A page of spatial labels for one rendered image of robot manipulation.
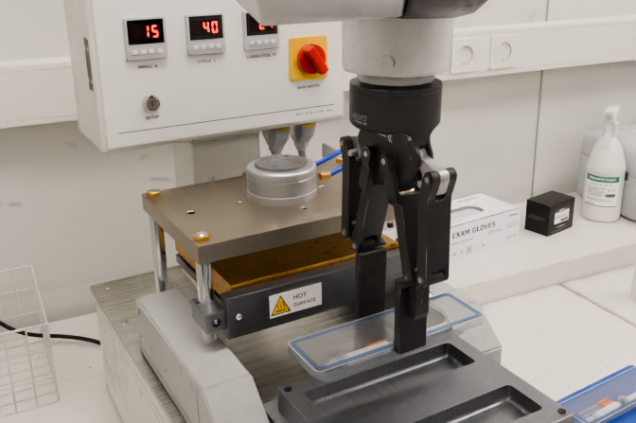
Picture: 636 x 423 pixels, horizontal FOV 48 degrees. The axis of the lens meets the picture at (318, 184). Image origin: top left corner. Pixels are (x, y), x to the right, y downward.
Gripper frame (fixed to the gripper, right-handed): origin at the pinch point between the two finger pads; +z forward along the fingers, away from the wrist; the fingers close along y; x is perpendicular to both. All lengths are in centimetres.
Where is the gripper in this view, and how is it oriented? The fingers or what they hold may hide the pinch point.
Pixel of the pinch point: (389, 301)
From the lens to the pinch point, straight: 65.7
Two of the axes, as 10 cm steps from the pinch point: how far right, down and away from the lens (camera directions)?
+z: 0.1, 9.4, 3.3
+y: 5.0, 2.8, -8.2
